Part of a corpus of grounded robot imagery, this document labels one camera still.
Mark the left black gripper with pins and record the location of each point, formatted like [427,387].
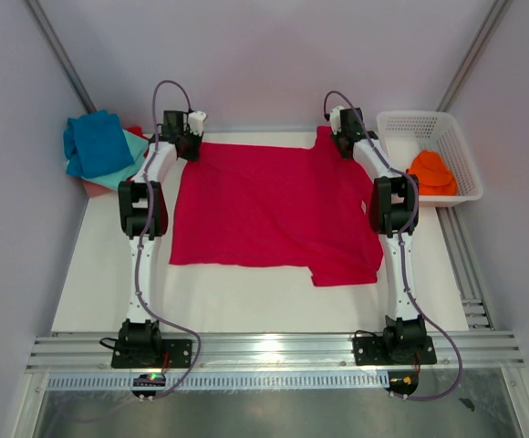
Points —
[194,155]

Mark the left corner aluminium post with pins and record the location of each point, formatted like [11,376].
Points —
[45,27]

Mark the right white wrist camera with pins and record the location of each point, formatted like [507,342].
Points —
[334,119]

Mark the corner aluminium post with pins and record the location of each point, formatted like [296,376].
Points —
[45,27]
[490,23]

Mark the pink folded t shirt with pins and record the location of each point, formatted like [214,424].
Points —
[93,189]

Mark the right black controller board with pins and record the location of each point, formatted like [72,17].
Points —
[402,384]

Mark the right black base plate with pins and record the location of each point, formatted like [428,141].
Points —
[372,349]

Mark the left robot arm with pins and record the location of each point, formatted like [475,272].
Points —
[144,219]

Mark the black controller board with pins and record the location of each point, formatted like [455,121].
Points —
[402,384]
[147,384]

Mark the aluminium rail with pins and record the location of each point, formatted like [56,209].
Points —
[266,352]
[465,272]

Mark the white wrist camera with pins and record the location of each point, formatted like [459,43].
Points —
[334,119]
[196,120]

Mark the magenta t shirt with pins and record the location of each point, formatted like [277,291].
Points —
[264,206]

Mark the white plastic basket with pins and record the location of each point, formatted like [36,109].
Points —
[404,134]

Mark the orange t shirt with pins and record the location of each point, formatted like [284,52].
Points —
[435,179]

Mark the aluminium front rail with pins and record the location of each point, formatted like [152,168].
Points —
[266,352]

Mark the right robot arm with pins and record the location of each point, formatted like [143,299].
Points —
[393,215]

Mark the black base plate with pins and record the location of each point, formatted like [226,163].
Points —
[372,349]
[167,354]

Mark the left black controller board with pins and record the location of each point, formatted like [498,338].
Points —
[147,384]

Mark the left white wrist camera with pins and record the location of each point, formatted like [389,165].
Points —
[196,120]

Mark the slotted grey cable duct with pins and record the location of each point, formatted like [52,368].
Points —
[226,381]

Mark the blue folded t shirt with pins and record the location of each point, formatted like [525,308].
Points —
[95,145]

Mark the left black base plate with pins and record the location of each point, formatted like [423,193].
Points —
[167,354]

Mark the right side aluminium rail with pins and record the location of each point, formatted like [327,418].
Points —
[465,272]

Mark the red folded t shirt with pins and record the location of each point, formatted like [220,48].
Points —
[136,130]

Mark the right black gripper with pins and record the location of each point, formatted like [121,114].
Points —
[343,152]

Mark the right corner aluminium post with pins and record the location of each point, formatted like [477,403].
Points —
[490,23]

